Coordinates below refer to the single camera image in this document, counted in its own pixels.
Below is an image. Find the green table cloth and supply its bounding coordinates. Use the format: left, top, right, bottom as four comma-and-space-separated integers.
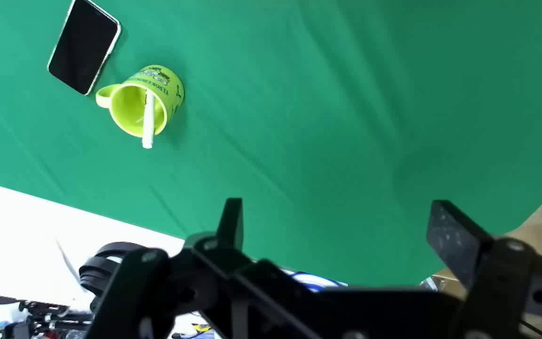
0, 0, 542, 289

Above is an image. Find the yellow-green printed mug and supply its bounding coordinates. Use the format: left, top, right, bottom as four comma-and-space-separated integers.
95, 61, 187, 139

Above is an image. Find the black coiled cable bundle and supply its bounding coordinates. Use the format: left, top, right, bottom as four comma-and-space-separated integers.
78, 240, 160, 297

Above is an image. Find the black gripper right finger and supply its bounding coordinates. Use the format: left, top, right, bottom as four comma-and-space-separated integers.
426, 197, 495, 291

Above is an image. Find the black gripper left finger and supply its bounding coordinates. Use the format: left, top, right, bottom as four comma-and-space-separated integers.
215, 195, 247, 252

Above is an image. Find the black smartphone with white edge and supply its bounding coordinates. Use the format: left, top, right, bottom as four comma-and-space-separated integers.
46, 0, 125, 97

